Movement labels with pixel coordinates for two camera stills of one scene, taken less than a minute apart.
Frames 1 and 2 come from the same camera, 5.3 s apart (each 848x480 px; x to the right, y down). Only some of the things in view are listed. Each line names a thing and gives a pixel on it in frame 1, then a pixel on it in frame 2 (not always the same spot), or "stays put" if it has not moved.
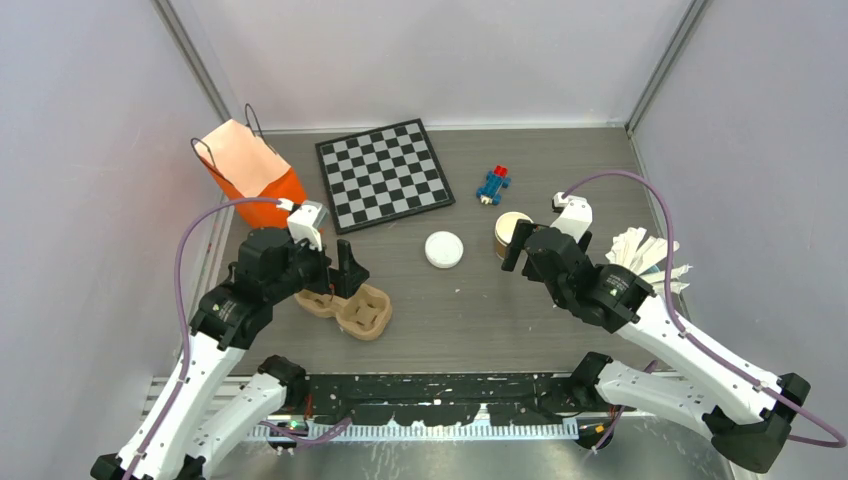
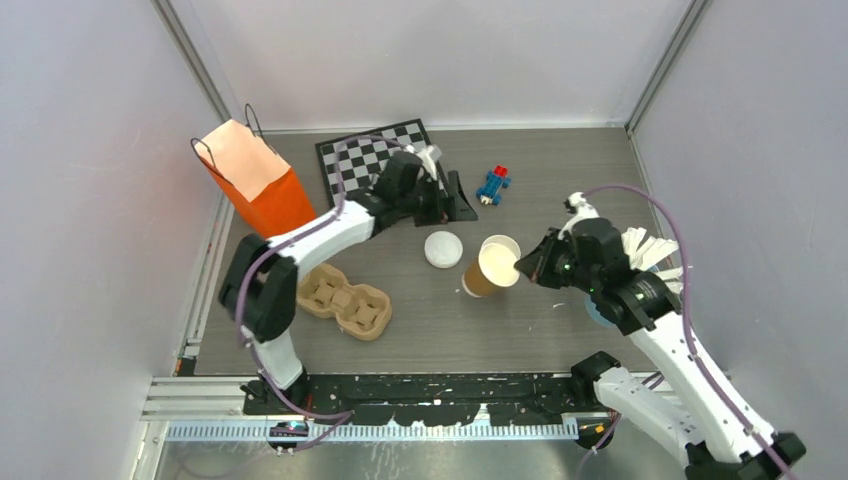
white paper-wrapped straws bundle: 648,259 stays put
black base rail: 426,397 stays put
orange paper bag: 242,157 stays put
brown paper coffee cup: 504,230 → 494,268
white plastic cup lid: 444,249 stays put
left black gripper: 344,279 → 455,206
